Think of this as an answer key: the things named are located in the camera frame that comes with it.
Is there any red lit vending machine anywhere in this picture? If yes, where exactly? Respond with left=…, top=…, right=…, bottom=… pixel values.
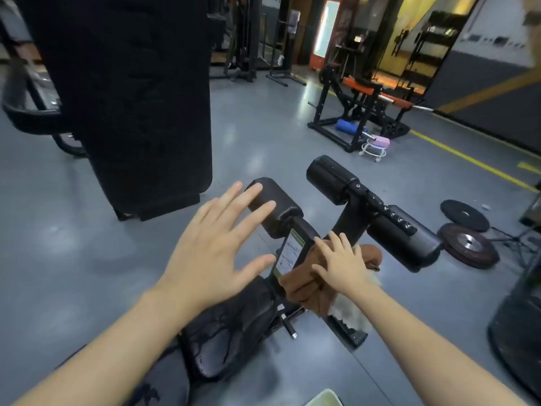
left=309, top=0, right=352, bottom=72

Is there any dark red weight plate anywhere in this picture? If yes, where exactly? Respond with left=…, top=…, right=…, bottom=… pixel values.
left=437, top=223, right=501, bottom=270

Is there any person's right hand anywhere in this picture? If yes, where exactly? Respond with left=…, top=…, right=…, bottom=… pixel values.
left=311, top=231, right=379, bottom=299

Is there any black cable machine rack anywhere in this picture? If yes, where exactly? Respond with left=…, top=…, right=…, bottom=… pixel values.
left=209, top=0, right=307, bottom=87

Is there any brown cleaning cloth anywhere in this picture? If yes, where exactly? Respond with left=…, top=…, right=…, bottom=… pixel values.
left=278, top=242, right=383, bottom=317

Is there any person's right forearm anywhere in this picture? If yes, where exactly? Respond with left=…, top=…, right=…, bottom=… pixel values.
left=349, top=276, right=529, bottom=406

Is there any black weight plate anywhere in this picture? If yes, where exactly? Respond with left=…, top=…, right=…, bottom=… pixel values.
left=440, top=199, right=491, bottom=233

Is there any black padded gym bench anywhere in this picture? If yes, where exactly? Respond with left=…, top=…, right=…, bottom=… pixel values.
left=55, top=155, right=445, bottom=406

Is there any small pink wheeled stool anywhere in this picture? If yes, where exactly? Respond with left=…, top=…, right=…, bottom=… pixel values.
left=359, top=133, right=391, bottom=162

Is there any person's left forearm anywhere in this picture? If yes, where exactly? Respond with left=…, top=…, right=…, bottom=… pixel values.
left=12, top=287, right=202, bottom=406

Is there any pale green basin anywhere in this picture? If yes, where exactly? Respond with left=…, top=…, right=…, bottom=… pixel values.
left=305, top=389, right=344, bottom=406

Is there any blue foam roller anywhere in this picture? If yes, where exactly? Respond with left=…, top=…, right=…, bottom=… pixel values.
left=335, top=118, right=369, bottom=136

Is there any person's left hand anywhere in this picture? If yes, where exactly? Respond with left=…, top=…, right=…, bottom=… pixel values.
left=154, top=180, right=278, bottom=317

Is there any black tripod stand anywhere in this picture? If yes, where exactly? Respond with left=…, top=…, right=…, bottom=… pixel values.
left=489, top=194, right=541, bottom=269

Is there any black round machine base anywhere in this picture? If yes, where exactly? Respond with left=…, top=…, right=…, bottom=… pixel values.
left=487, top=249, right=541, bottom=398

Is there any black curved machine frame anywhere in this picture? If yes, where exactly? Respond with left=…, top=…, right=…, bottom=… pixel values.
left=0, top=8, right=87, bottom=158

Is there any black storage shelf rack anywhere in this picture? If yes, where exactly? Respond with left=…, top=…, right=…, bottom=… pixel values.
left=399, top=10, right=470, bottom=96

